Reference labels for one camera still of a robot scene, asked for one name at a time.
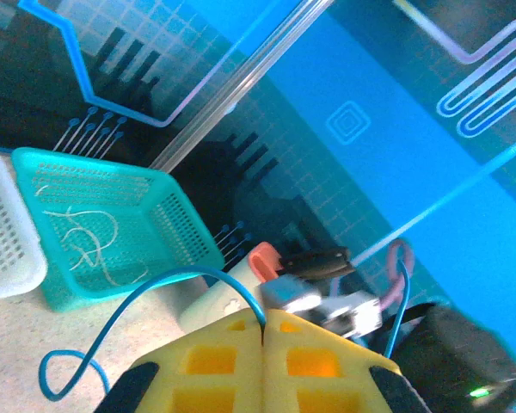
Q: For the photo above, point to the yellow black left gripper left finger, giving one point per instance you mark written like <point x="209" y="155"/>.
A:
<point x="241" y="340"/>

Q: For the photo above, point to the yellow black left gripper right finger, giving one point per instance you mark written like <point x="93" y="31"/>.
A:
<point x="279" y="344"/>

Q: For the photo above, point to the teal plastic basket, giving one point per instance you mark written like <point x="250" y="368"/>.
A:
<point x="185" y="241"/>

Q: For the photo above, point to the white plastic basket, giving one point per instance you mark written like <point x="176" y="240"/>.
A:
<point x="4" y="241"/>

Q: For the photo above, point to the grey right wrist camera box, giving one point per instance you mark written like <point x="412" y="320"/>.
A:
<point x="352" y="314"/>

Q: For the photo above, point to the aluminium frame post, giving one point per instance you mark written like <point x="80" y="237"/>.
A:
<point x="241" y="81"/>

